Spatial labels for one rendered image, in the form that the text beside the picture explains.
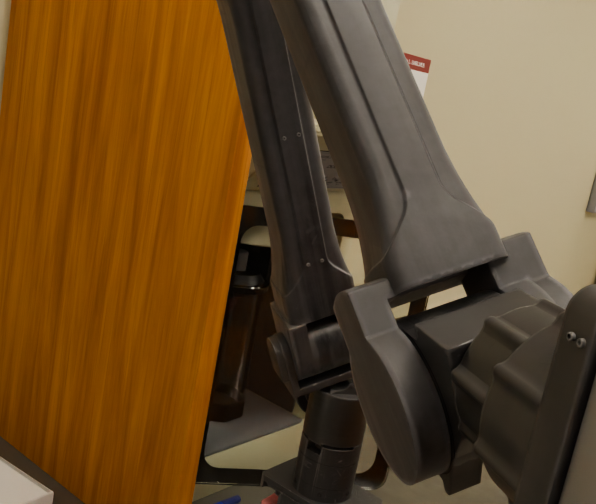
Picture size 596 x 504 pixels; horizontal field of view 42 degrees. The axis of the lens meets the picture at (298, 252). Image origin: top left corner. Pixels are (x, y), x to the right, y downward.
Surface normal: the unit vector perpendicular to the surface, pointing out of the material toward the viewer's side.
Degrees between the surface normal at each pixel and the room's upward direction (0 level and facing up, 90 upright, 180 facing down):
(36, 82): 90
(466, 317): 24
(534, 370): 56
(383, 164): 60
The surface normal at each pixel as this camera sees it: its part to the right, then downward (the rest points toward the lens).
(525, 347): -0.61, -0.69
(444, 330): -0.21, -0.92
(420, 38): 0.76, 0.28
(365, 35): 0.14, -0.28
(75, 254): -0.63, 0.05
